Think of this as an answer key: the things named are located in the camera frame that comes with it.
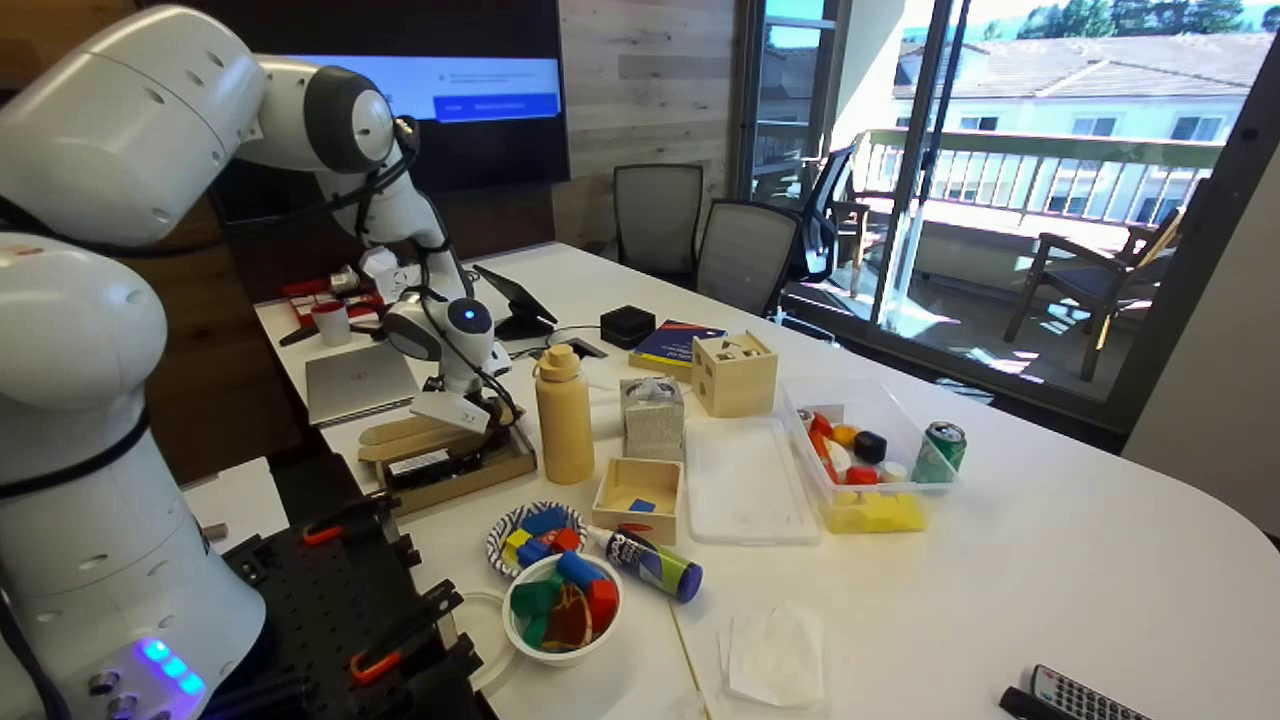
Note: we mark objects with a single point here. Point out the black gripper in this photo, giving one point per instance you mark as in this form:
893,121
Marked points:
490,397

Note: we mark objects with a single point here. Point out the green drink can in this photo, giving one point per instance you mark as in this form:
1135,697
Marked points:
941,448

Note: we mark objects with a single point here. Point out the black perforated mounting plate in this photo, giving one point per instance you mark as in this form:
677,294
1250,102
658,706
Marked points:
322,615

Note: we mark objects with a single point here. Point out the wooden shape sorter cube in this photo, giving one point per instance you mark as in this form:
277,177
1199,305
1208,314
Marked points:
732,372

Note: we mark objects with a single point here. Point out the grey mesh office chair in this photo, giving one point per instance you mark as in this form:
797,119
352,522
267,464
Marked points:
744,253
658,221

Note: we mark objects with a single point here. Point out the small white cup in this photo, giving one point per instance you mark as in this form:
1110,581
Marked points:
332,327

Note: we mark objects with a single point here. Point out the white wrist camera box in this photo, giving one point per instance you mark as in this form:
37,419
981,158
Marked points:
449,408

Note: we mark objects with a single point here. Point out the wall television screen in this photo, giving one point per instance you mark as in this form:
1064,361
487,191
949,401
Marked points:
495,93

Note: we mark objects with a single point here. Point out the small black pouch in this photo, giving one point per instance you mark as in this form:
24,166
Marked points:
625,327

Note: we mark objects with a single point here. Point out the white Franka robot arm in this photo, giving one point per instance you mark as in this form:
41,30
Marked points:
95,401

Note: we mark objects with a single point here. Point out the blue book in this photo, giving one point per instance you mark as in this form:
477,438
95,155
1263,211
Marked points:
672,346

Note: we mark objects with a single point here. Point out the red tool set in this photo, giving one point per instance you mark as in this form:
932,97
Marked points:
312,297

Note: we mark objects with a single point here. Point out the silver laptop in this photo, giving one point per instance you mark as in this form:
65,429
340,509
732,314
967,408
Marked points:
362,382

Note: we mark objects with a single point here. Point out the brown cardboard box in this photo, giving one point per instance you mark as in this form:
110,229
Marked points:
455,474

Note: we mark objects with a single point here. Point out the black tablet on stand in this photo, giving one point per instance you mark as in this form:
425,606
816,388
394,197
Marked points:
521,305

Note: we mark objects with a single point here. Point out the black remote control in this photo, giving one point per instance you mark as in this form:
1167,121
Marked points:
1073,697

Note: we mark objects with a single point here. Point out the tan water bottle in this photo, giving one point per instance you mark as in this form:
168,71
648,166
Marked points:
564,421

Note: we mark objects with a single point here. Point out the white napkin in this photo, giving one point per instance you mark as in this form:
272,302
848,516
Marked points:
775,654

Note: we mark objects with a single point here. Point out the white bowl of coloured blocks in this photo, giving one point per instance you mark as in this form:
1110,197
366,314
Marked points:
563,615

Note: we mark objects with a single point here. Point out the dark outdoor chair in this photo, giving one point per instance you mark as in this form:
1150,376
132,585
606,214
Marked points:
1084,283

